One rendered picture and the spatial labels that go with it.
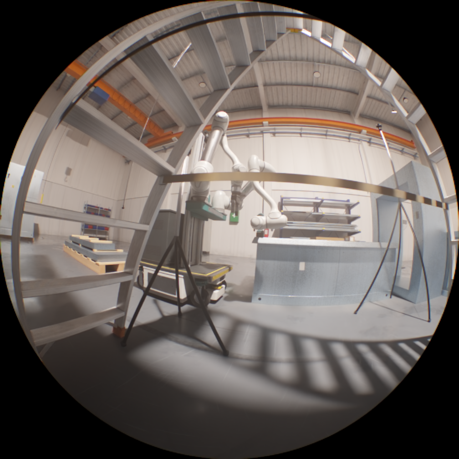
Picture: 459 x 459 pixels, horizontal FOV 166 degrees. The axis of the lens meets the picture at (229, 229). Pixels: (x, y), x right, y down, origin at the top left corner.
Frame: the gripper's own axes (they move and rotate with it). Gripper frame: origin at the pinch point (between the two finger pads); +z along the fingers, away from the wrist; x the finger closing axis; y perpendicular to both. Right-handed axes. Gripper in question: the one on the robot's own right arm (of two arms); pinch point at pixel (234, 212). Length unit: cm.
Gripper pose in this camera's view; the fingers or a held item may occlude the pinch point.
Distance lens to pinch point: 134.4
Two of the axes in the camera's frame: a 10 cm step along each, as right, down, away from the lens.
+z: -0.7, 9.9, -0.7
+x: -2.7, -0.9, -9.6
